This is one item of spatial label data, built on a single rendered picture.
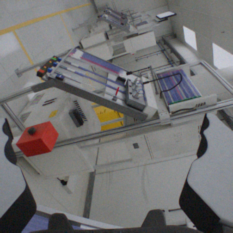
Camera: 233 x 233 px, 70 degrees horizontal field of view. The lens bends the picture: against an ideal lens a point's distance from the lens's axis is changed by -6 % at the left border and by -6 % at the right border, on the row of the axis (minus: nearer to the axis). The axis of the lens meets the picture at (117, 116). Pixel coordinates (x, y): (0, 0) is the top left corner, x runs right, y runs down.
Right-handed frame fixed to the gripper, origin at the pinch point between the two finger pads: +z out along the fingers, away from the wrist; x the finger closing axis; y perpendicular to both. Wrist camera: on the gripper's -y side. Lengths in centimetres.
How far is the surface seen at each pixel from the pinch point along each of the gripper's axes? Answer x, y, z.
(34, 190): -76, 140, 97
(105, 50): -6, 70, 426
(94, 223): -6, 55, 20
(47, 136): -30, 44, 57
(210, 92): 179, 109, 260
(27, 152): -41, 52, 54
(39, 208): -23, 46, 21
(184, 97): 53, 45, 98
